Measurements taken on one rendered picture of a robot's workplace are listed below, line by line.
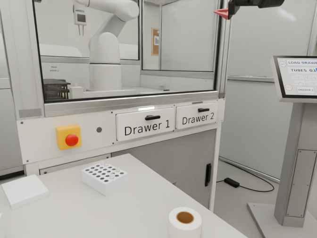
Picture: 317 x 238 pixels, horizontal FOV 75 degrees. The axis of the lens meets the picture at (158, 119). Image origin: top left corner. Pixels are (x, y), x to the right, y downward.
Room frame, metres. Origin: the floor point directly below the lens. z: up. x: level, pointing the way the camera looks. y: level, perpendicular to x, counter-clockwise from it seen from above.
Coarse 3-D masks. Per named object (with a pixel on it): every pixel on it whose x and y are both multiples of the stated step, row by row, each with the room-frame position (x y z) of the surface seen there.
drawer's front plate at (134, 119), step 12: (168, 108) 0.94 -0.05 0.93; (120, 120) 0.79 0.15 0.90; (132, 120) 0.82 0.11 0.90; (144, 120) 0.85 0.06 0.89; (156, 120) 0.89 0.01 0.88; (168, 120) 0.93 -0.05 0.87; (120, 132) 0.78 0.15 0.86; (132, 132) 0.82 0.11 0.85; (144, 132) 0.85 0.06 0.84; (156, 132) 0.89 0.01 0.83
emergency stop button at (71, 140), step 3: (69, 135) 0.63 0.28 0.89; (72, 135) 0.63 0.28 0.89; (75, 135) 0.64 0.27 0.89; (66, 138) 0.62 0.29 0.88; (69, 138) 0.62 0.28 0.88; (72, 138) 0.63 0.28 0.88; (75, 138) 0.63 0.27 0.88; (66, 141) 0.62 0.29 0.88; (69, 141) 0.62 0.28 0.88; (72, 141) 0.62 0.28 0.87; (75, 141) 0.63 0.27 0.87; (69, 144) 0.62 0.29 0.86; (72, 144) 0.63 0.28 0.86; (75, 144) 0.64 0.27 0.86
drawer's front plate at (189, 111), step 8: (200, 104) 1.06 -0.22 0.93; (208, 104) 1.09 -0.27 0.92; (216, 104) 1.13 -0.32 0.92; (176, 112) 0.97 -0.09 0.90; (184, 112) 0.99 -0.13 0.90; (192, 112) 1.02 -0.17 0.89; (200, 112) 1.05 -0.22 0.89; (208, 112) 1.09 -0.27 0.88; (216, 112) 1.13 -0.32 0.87; (176, 120) 0.97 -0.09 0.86; (184, 120) 0.99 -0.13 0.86; (192, 120) 1.02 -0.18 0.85; (200, 120) 1.06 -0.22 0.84; (208, 120) 1.09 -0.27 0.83; (216, 120) 1.13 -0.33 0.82
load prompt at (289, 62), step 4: (288, 60) 1.30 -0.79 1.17; (292, 60) 1.30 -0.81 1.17; (296, 60) 1.30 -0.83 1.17; (300, 60) 1.30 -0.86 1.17; (304, 60) 1.30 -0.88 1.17; (308, 60) 1.30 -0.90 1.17; (312, 60) 1.29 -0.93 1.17; (316, 60) 1.29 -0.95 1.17; (288, 64) 1.29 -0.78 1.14; (292, 64) 1.28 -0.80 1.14; (296, 64) 1.28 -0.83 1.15; (300, 64) 1.28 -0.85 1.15; (304, 64) 1.28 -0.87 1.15; (308, 64) 1.28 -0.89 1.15; (312, 64) 1.27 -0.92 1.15; (316, 64) 1.27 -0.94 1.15
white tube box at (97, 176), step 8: (88, 168) 0.59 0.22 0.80; (96, 168) 0.59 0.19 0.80; (104, 168) 0.59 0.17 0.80; (112, 168) 0.59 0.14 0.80; (88, 176) 0.55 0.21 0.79; (96, 176) 0.54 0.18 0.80; (104, 176) 0.54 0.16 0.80; (120, 176) 0.54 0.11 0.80; (88, 184) 0.55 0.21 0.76; (96, 184) 0.53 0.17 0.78; (104, 184) 0.50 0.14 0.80; (112, 184) 0.52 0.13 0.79; (120, 184) 0.54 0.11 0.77; (104, 192) 0.50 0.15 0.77; (112, 192) 0.52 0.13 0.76
